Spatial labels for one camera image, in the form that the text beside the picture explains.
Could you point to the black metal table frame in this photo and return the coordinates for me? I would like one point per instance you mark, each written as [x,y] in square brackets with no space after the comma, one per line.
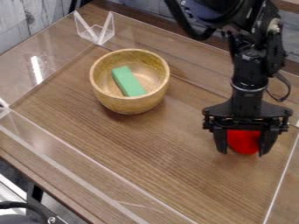
[56,212]

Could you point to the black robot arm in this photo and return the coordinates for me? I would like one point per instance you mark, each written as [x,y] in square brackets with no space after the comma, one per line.
[251,25]

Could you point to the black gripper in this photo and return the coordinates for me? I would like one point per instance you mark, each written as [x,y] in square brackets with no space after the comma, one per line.
[246,112]

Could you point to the clear acrylic corner bracket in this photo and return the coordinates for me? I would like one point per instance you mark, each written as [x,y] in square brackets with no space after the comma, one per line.
[97,34]

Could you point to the wooden bowl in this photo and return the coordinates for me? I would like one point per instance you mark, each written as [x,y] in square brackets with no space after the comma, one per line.
[150,69]

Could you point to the green rectangular block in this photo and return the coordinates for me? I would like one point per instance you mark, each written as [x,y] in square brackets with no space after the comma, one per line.
[127,82]

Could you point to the clear acrylic tray wall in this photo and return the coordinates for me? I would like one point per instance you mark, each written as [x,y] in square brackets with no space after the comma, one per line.
[84,185]

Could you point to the red plush fruit green stem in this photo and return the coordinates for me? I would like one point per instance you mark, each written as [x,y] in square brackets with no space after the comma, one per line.
[243,141]

